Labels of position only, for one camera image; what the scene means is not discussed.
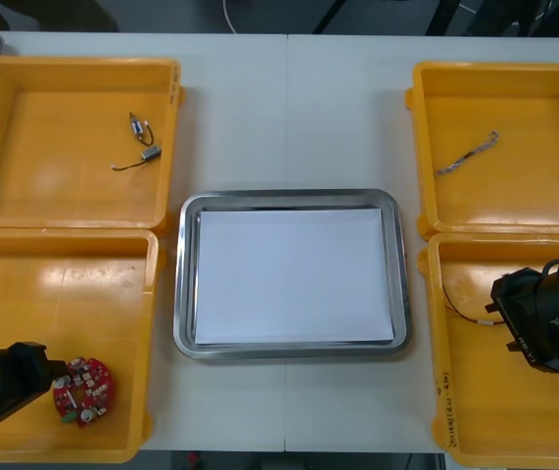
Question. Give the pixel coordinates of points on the steel tray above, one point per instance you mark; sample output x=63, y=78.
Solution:
x=183, y=274

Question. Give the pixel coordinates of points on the small metal solenoid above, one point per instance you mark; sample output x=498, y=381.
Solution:
x=136, y=126
x=151, y=154

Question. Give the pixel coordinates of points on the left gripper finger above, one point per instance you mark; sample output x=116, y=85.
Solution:
x=56, y=374

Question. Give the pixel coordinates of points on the yellow-orange plastic bin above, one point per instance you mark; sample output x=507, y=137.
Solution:
x=479, y=401
x=528, y=196
x=63, y=294
x=63, y=191

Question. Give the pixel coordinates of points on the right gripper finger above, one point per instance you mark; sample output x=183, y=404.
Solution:
x=494, y=310
x=512, y=345

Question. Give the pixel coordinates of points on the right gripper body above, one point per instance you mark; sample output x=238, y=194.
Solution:
x=528, y=313

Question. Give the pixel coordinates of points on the black chair base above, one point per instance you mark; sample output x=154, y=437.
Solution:
x=470, y=19

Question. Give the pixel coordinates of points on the white sheet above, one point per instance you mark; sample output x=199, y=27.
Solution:
x=293, y=274

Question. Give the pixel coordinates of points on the round red circuit board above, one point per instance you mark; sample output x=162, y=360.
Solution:
x=85, y=391

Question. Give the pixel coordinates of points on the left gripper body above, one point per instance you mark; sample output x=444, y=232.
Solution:
x=22, y=374

